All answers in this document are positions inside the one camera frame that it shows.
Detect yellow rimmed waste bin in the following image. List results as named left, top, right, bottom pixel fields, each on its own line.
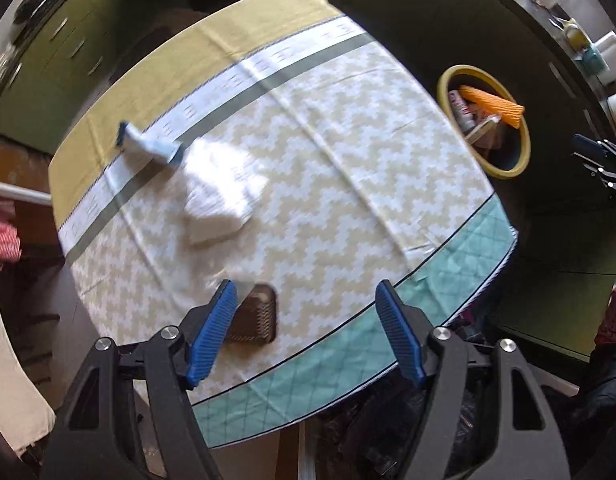
left=436, top=65, right=532, bottom=179

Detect dark brown wallet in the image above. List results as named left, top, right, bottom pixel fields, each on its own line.
left=223, top=284, right=279, bottom=346

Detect white tissue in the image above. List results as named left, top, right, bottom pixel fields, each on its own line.
left=180, top=139, right=269, bottom=247

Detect person's right forearm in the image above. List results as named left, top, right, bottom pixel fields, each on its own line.
left=594, top=255, right=616, bottom=348

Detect green base cabinets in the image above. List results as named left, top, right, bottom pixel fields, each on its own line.
left=0, top=0, right=135, bottom=133

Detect orange foam net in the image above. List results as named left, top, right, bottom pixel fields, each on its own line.
left=459, top=85, right=526, bottom=129

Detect blue and white packet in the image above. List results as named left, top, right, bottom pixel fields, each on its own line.
left=117, top=121, right=185, bottom=166

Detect white hanging cloth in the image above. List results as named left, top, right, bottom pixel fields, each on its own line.
left=0, top=285, right=57, bottom=457

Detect yellow cup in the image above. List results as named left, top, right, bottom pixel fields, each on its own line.
left=562, top=22, right=590, bottom=52

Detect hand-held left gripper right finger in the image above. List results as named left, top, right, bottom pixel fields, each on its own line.
left=375, top=280, right=574, bottom=480

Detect dark base cabinets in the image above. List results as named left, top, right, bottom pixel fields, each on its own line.
left=333, top=0, right=616, bottom=363

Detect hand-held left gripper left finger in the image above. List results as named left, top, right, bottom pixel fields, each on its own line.
left=40, top=280, right=239, bottom=480

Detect teal cup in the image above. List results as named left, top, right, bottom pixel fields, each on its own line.
left=575, top=42, right=612, bottom=77

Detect red and white box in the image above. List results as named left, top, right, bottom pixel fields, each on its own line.
left=448, top=89, right=477, bottom=132

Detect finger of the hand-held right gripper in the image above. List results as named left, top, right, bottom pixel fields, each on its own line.
left=572, top=134, right=616, bottom=181

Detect red checkered apron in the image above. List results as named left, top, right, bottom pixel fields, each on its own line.
left=0, top=200, right=22, bottom=262

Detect clear plastic bag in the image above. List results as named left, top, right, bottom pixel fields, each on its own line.
left=0, top=45, right=22, bottom=106

